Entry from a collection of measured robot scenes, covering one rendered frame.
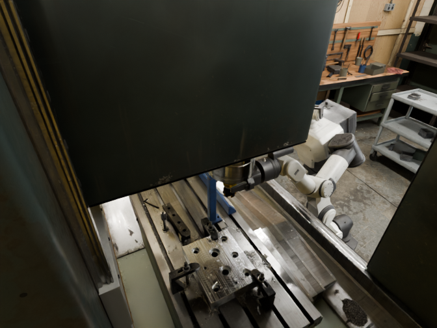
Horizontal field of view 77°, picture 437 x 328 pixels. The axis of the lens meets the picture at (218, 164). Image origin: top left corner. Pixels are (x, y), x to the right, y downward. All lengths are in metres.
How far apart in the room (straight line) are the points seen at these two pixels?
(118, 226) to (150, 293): 0.47
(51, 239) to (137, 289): 1.25
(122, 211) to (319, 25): 1.53
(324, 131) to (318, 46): 0.77
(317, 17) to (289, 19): 0.08
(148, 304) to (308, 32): 1.38
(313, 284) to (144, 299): 0.87
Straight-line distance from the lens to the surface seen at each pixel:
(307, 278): 1.59
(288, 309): 1.27
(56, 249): 0.44
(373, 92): 4.49
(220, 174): 0.86
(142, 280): 1.67
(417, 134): 3.87
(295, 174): 1.07
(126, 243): 1.81
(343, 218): 2.51
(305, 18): 0.73
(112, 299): 0.74
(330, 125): 1.52
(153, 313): 1.57
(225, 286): 1.18
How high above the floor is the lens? 2.00
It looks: 35 degrees down
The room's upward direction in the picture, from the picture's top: 1 degrees clockwise
